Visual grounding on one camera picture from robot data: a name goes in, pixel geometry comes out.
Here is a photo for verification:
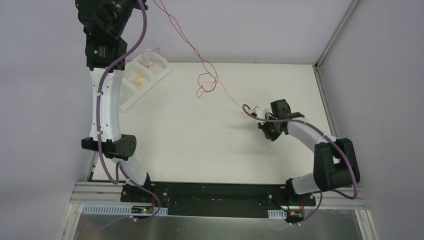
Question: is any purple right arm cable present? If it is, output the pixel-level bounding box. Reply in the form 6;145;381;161
242;104;360;229

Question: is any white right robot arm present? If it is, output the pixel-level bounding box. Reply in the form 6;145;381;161
251;99;360;205

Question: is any controller board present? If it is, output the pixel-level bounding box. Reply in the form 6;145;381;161
131;205;155;216
285;211;305;223

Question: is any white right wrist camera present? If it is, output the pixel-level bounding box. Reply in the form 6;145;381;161
249;105;269;125

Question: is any left controller board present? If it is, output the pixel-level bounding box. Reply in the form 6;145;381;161
131;205;155;216

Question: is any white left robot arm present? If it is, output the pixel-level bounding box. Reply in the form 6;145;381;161
74;0;153;203

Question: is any yellow thin cable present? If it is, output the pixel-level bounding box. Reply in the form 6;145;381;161
198;71;250;120

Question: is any aluminium frame rail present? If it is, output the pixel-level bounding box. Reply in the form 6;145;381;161
58;182;378;240

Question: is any white divided plastic tray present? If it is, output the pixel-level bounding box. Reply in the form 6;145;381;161
119;47;172;113

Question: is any orange thin cable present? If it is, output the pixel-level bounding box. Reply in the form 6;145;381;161
130;69;148;88

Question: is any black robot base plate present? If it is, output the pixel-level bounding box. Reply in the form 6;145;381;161
120;181;316;219

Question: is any right controller board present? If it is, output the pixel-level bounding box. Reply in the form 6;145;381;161
285;211;305;223

